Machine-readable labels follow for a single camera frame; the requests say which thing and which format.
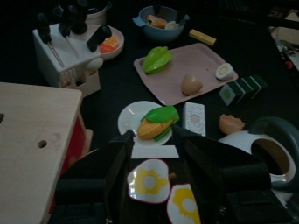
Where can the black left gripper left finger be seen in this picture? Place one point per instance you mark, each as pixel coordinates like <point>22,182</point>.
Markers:
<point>94,180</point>

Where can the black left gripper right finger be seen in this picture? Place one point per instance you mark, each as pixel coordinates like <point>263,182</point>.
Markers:
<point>230,178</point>

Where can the toy fried egg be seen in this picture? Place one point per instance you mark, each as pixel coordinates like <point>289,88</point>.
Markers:
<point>183,205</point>
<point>150,180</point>

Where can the brown toy eggshell half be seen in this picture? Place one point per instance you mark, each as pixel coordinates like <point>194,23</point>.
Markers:
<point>230,124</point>

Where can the small white plate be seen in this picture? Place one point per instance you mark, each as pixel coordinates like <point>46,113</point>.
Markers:
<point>130,119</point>

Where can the brown toy egg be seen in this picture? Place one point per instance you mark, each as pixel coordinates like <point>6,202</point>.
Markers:
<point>191,85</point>

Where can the toy boiled egg half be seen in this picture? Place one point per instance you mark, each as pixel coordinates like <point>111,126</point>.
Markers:
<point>225,71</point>

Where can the white rectangular card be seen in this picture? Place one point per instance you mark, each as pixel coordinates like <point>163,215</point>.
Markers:
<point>154,151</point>

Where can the light wooden toy stove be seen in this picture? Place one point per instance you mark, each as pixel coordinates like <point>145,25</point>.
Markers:
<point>35,145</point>

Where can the white speckled rectangular block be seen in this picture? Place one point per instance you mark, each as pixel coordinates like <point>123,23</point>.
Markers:
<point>194,118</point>

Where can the toy corn cob with husk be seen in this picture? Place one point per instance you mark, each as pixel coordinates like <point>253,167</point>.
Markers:
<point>155,124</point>

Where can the green striped toy block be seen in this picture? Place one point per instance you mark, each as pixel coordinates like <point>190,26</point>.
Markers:
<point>241,89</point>

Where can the pink rectangular tray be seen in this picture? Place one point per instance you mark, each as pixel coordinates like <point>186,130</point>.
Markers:
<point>187,73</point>

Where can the white toy knife block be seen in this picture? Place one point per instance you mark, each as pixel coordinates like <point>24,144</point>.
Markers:
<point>67,58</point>

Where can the green toy leafy vegetable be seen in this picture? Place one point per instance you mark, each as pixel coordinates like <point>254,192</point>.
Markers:
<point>157,59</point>

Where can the yellow toy butter stick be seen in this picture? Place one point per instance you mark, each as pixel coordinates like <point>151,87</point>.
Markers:
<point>202,37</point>

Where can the blue toy pot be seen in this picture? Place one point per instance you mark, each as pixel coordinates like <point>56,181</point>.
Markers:
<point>159,29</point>

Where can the white cylindrical container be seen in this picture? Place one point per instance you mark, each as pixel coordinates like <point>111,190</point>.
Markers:
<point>97,13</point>

